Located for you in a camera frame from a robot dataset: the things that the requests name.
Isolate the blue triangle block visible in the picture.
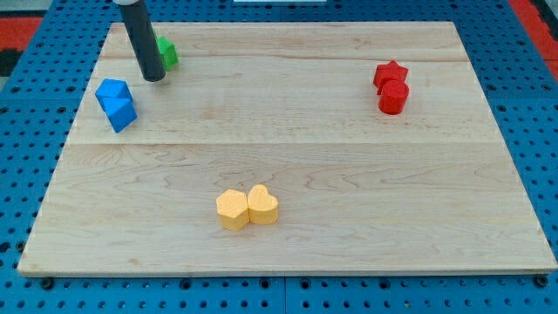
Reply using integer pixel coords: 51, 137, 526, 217
104, 98, 137, 133

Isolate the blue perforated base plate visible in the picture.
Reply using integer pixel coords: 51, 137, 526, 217
1, 0, 557, 313

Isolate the wooden board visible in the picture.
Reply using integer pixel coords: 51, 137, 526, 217
17, 22, 557, 277

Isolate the red cylinder block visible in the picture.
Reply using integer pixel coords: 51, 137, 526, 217
378, 79, 410, 115

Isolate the red star block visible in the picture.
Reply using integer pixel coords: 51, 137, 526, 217
372, 60, 409, 95

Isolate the yellow hexagon block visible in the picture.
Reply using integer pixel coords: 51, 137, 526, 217
216, 189, 249, 231

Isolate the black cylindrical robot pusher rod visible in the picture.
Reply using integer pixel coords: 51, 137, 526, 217
113, 0, 166, 82

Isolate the yellow heart block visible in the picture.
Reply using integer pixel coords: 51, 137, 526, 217
248, 184, 279, 225

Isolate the blue cube block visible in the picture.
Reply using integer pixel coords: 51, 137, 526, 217
95, 78, 133, 111

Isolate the green star block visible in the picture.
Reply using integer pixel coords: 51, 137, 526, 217
155, 35, 179, 71

